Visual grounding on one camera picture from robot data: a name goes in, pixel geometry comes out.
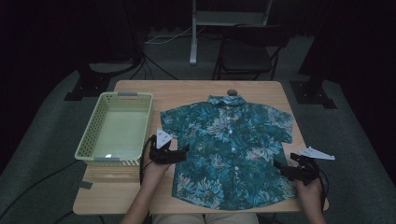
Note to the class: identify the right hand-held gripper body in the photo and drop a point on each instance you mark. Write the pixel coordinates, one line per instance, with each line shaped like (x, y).
(303, 172)

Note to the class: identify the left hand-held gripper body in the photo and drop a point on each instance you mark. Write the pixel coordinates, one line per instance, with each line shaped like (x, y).
(162, 154)

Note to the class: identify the teal floral short-sleeved shirt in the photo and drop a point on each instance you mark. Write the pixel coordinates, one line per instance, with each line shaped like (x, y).
(230, 149)

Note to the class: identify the person's left hand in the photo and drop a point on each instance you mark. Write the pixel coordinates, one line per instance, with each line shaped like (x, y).
(154, 174)

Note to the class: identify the person's right hand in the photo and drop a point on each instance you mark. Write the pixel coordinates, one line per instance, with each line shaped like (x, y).
(309, 194)

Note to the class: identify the pale green plastic basket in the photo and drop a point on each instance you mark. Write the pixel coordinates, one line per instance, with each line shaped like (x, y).
(121, 133)

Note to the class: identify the black stand base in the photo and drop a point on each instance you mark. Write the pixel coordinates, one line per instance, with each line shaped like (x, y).
(93, 82)
(313, 93)

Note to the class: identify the grey tape piece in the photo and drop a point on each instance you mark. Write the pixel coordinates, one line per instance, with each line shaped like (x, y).
(85, 184)

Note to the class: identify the grey metal stand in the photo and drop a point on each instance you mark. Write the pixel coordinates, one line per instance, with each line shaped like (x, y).
(193, 40)

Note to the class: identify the black folding chair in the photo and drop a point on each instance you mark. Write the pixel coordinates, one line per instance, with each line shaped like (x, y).
(246, 56)

